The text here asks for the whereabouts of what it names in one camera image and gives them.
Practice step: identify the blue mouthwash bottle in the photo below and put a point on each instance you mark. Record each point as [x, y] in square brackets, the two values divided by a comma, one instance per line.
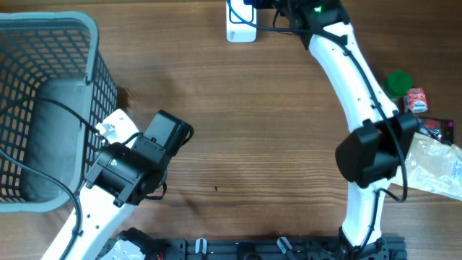
[260, 4]

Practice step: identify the green lid jar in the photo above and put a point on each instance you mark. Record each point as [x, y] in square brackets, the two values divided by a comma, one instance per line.
[397, 84]

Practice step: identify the red tissue pack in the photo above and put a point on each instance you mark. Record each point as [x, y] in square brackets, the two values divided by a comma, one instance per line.
[415, 101]

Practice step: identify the beige plastic pouch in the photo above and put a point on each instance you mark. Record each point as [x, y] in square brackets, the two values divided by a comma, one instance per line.
[434, 167]

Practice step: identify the black red packaged item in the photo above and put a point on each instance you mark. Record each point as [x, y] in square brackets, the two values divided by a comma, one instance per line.
[441, 130]

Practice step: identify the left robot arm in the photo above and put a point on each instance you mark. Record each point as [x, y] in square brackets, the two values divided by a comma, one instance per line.
[125, 172]

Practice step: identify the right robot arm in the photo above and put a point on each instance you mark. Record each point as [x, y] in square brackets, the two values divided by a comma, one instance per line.
[379, 134]

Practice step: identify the white barcode scanner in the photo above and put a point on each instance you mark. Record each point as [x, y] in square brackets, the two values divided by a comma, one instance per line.
[238, 31]

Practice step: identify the grey plastic shopping basket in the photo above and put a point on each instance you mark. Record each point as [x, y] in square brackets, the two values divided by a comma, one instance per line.
[55, 86]

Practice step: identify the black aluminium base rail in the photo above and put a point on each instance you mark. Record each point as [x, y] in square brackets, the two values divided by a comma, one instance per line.
[305, 249]

